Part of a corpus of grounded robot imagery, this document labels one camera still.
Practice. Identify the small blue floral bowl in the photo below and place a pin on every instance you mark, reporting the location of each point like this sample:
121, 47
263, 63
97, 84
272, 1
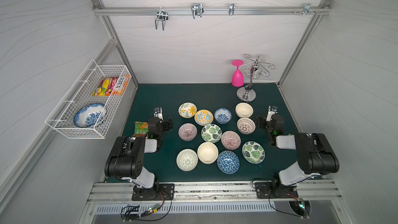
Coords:
222, 115

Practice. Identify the white wire basket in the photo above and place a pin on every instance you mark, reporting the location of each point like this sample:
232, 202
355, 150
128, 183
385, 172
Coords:
79, 96

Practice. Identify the double metal hook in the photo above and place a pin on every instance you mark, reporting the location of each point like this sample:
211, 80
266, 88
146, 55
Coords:
162, 17

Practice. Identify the purple striped bowl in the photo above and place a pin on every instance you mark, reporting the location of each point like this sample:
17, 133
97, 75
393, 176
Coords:
187, 132

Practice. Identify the green lattice bowl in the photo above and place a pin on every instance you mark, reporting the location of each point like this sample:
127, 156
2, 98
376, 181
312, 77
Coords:
187, 160

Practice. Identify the pink plastic goblet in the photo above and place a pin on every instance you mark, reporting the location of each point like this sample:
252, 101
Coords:
237, 78

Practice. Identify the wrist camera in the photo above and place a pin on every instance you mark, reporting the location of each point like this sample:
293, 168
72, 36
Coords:
271, 111
158, 113

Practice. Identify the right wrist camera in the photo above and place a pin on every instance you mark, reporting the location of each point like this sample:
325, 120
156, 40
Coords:
271, 111

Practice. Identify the small metal hook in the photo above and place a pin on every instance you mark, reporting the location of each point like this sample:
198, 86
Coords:
231, 9

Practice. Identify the green leaf bowl centre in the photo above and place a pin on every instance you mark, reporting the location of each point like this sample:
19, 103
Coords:
211, 133

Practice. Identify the yellow flower bowl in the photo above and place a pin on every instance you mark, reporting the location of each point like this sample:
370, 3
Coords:
187, 110

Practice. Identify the cream bowl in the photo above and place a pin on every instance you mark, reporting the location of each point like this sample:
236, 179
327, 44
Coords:
244, 110
207, 153

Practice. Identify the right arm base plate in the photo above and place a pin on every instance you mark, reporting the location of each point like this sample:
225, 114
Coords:
273, 190

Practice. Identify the blue triangle bowl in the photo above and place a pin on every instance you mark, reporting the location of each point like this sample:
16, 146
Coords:
228, 162

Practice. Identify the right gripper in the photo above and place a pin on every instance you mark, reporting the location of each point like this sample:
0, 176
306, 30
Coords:
261, 122

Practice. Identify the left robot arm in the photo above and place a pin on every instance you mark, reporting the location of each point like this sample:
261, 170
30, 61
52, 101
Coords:
126, 159

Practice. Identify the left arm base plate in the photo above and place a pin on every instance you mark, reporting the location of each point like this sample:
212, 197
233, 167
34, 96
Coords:
159, 192

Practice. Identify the green leaf bowl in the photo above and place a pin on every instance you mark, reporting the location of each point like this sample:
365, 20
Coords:
253, 152
211, 133

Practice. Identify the green snack bag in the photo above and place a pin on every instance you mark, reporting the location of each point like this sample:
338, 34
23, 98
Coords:
140, 129

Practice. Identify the chrome glass holder stand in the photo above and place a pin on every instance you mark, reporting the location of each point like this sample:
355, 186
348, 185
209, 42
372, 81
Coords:
256, 67

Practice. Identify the metal hook centre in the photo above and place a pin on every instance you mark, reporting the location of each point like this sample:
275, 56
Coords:
197, 10

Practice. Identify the blue white porcelain bowl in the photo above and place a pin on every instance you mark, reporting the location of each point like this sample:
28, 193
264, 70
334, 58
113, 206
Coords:
90, 115

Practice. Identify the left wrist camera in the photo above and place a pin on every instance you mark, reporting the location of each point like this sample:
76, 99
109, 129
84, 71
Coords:
158, 113

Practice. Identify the colourful snack packet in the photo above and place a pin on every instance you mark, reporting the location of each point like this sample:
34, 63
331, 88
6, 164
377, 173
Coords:
115, 85

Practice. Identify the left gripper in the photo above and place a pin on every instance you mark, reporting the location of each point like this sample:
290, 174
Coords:
167, 124

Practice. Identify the metal hook right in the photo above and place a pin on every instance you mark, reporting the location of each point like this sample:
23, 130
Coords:
307, 10

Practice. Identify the pink striped bowl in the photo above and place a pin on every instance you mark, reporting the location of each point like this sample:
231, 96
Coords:
231, 140

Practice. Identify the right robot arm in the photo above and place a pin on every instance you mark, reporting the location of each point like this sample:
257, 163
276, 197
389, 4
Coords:
315, 156

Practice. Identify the brown lattice bowl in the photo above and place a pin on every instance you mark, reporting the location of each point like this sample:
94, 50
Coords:
246, 126

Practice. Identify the orange blue flower bowl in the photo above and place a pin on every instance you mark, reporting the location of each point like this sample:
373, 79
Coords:
203, 117

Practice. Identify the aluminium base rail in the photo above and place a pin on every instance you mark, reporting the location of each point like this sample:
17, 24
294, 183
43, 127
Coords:
215, 191

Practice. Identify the aluminium cross rail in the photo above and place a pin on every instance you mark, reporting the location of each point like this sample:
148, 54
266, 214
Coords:
208, 11

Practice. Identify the green leaf bowl right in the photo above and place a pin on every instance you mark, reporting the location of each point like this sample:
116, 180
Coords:
253, 152

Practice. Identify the cream bowl front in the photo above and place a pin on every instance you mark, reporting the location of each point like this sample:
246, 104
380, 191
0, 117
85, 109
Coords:
207, 153

